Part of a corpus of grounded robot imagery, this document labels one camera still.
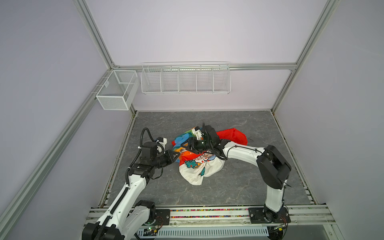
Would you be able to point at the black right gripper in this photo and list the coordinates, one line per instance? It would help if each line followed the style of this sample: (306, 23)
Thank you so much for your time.
(194, 145)

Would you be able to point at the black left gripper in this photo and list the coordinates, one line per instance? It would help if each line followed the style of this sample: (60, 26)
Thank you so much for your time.
(170, 159)

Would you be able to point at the colourful rainbow kids jacket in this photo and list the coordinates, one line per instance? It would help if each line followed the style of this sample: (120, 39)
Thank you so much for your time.
(195, 167)

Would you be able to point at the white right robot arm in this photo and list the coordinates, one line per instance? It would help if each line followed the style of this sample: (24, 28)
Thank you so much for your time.
(274, 168)

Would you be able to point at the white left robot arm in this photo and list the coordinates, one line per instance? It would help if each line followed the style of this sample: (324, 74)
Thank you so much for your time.
(124, 217)

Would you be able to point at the white mesh box basket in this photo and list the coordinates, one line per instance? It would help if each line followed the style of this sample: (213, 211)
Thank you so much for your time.
(118, 90)

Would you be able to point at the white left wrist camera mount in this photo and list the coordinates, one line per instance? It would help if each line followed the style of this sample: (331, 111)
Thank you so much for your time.
(162, 141)

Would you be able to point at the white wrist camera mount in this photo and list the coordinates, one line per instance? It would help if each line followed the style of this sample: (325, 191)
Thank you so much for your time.
(162, 141)
(198, 133)

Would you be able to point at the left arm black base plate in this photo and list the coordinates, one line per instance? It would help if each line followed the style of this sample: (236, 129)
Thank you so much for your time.
(162, 217)

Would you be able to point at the white vented cable duct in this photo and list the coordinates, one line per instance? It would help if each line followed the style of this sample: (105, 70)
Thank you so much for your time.
(199, 233)

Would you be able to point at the white wire shelf basket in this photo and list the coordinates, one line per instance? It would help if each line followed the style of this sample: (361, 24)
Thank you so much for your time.
(186, 78)

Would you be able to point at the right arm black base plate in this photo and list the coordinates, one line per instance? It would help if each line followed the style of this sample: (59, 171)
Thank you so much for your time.
(263, 215)

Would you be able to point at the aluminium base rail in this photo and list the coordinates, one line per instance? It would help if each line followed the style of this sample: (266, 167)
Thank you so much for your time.
(238, 216)

